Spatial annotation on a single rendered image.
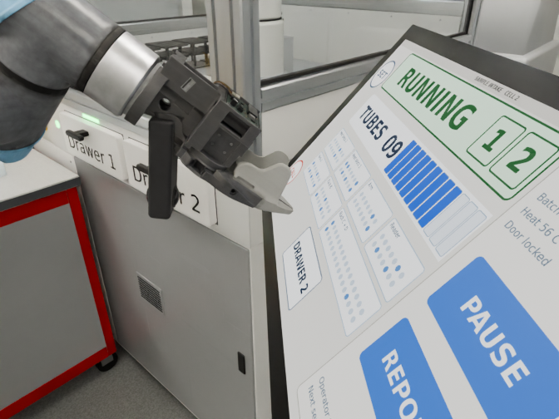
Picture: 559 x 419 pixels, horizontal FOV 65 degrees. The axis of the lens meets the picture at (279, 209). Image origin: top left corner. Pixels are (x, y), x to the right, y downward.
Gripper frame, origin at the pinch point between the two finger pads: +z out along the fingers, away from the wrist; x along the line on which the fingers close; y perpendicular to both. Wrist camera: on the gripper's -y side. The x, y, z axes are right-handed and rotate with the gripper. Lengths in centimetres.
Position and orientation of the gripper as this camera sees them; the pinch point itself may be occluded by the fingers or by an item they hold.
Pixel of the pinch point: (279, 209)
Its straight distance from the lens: 53.1
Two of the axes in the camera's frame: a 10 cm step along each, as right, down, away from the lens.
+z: 7.7, 5.4, 3.5
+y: 6.4, -6.9, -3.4
